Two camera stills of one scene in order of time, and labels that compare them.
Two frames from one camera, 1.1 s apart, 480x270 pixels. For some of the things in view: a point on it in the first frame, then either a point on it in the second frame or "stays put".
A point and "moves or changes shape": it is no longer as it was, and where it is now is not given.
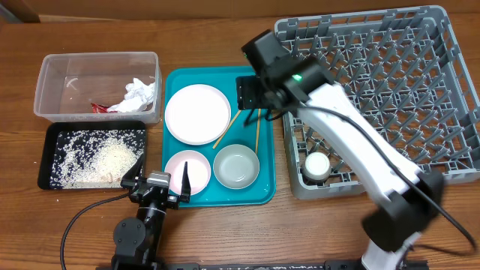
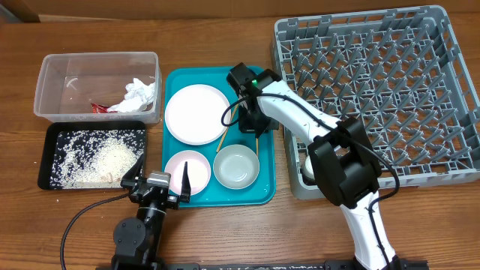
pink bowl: (199, 170) stays put
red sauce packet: (98, 108) stays put
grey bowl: (235, 166) stays put
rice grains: (95, 159) stays put
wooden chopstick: (226, 129) moves or changes shape
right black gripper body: (247, 92) → (253, 125)
